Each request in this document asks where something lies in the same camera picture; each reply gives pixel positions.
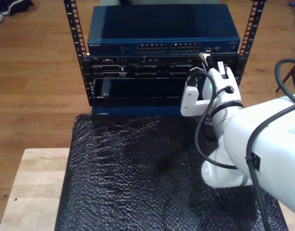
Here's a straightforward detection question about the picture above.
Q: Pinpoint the black tray with red light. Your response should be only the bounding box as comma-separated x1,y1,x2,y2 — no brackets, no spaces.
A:
89,77,205,108

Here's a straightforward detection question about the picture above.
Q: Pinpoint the black bubble mat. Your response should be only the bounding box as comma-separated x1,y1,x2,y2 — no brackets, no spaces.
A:
54,113,289,231

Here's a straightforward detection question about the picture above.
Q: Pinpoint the black rack server unit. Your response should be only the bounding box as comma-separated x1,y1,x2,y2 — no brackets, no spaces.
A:
80,54,241,84

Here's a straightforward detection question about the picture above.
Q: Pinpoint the dark shoe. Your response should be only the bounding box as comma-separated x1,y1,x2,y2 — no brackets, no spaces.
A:
0,0,34,16

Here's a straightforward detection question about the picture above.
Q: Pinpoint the black perforated rack post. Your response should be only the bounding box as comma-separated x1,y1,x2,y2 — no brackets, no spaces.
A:
233,0,267,89
63,0,95,107

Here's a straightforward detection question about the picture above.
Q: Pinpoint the blue flat rack unit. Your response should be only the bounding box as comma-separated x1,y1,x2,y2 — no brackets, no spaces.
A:
91,105,210,117

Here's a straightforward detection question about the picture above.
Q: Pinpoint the blue network switch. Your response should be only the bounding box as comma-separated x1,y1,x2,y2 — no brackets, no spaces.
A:
87,4,241,58

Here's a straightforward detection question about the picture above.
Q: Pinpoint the long black arm cable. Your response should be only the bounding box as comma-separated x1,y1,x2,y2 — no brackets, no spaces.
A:
187,58,295,231

